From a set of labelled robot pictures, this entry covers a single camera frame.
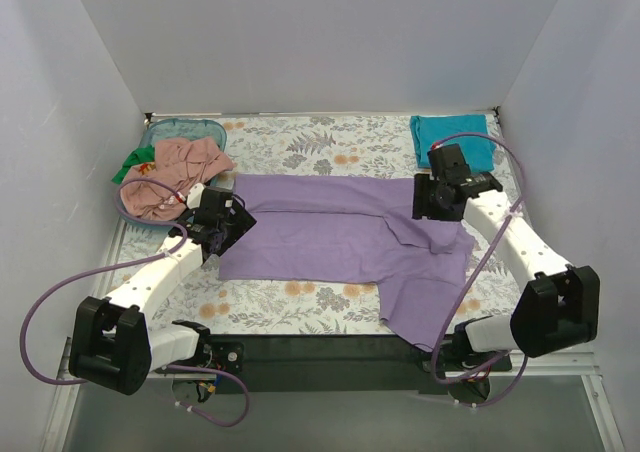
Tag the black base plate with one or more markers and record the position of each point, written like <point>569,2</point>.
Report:
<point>331,363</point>

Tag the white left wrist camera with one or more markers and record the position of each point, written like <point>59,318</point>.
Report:
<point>193,198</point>

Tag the blue plastic basket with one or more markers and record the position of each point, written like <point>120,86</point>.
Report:
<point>190,129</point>

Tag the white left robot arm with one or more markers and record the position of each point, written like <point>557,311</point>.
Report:
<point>112,345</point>

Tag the purple t shirt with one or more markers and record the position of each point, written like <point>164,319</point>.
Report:
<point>354,230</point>

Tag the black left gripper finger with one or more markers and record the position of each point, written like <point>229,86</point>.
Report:
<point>225,236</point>
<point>242,221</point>

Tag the aluminium frame rail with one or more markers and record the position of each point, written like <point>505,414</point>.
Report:
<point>553,403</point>

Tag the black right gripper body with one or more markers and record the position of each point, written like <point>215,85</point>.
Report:
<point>422,199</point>

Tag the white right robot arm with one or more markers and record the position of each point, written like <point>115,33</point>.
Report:
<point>559,303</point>

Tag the folded teal t shirt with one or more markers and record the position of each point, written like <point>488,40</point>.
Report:
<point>425,131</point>

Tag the floral table mat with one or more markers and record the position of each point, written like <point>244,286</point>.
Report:
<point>371,146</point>

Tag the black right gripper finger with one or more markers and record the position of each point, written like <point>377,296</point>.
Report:
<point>424,184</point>
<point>425,206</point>

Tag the pink t shirt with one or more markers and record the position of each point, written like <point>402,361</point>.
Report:
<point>179,164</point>

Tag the green t shirt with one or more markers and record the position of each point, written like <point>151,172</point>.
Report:
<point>137,157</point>

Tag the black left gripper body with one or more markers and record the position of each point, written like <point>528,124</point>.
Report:
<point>238,224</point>

